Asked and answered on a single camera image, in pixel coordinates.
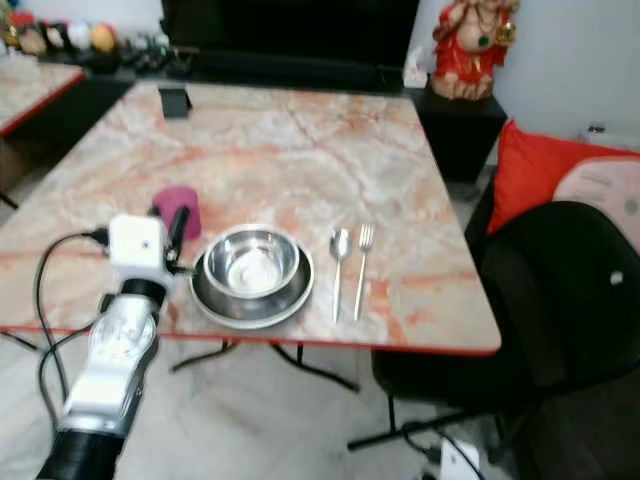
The pink plastic cup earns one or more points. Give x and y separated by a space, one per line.
168 200

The red seated statue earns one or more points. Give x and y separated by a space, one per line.
470 50

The black television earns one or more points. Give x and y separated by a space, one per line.
290 30

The steel spoon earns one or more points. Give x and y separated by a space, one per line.
340 242

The black television console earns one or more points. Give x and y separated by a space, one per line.
460 130

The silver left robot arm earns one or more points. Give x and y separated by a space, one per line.
115 360

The steel plate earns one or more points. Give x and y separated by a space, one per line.
255 316

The steel bowl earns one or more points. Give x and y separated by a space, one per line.
252 265

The marble folding table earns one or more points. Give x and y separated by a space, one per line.
30 85
280 160

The white ball ornament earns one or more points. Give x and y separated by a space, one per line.
78 36

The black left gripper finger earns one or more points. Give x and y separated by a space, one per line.
177 232

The black chair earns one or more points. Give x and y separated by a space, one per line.
560 300

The steel fork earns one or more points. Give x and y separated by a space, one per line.
363 265

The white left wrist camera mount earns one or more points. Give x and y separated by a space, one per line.
135 243

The red cushion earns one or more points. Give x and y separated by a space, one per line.
525 170

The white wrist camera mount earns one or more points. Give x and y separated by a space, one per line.
135 243
460 460

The yellow ball ornament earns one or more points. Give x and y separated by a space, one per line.
102 38

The black phone stand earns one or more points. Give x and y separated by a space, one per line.
175 103

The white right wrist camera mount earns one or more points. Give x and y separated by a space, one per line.
460 460

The pink cushion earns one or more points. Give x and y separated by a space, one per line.
600 190

